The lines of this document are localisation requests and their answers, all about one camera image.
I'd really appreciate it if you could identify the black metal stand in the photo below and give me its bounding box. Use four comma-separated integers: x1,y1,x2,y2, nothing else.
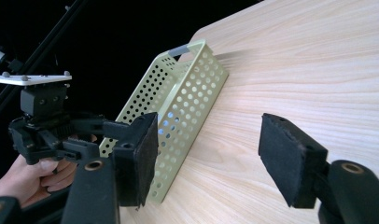
0,0,88,122

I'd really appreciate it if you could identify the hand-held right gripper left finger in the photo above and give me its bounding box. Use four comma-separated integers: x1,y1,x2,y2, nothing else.
112,112,160,208

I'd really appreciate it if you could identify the green perforated metal basket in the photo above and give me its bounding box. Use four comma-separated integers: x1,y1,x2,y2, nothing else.
98,38,230,205

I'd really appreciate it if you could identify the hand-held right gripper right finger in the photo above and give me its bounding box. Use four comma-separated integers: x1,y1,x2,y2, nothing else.
258,112,330,209

